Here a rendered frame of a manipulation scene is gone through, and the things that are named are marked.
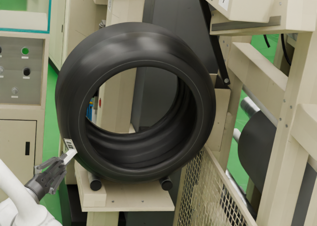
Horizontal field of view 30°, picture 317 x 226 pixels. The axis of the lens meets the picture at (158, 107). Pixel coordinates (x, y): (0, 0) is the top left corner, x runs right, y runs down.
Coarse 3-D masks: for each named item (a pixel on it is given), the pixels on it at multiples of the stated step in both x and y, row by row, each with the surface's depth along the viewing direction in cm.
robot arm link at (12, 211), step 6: (0, 204) 192; (6, 204) 191; (12, 204) 191; (0, 210) 189; (6, 210) 189; (12, 210) 188; (0, 216) 187; (6, 216) 187; (12, 216) 186; (0, 222) 186; (6, 222) 186; (12, 222) 185
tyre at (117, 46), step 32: (96, 32) 221; (128, 32) 212; (160, 32) 217; (64, 64) 222; (96, 64) 204; (128, 64) 204; (160, 64) 207; (192, 64) 212; (64, 96) 208; (192, 96) 244; (64, 128) 212; (96, 128) 244; (160, 128) 250; (192, 128) 223; (96, 160) 217; (128, 160) 244; (160, 160) 240
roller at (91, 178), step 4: (88, 172) 231; (88, 176) 229; (92, 176) 226; (96, 176) 226; (92, 180) 224; (96, 180) 224; (100, 180) 227; (92, 184) 224; (96, 184) 224; (100, 184) 224; (92, 188) 224; (96, 188) 225
